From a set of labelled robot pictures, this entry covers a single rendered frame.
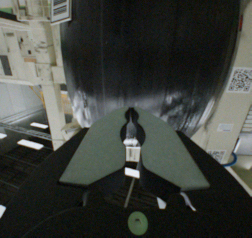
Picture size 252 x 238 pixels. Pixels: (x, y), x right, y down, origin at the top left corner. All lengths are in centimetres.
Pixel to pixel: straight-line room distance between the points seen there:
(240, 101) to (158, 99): 38
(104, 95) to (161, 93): 9
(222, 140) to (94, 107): 48
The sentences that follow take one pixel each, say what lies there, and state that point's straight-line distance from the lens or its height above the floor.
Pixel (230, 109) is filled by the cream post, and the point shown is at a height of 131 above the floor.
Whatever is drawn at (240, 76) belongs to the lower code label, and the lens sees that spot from 52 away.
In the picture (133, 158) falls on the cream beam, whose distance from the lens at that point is 88.
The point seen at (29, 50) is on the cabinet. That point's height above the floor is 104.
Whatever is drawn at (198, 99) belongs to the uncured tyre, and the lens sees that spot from 24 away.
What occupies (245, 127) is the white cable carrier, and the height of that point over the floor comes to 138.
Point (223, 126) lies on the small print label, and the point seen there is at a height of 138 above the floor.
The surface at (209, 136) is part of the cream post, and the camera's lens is 56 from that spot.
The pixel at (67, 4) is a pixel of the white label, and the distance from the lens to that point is 24.
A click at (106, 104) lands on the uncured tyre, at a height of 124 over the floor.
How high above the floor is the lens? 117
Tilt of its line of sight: 22 degrees up
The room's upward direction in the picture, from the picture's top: 178 degrees counter-clockwise
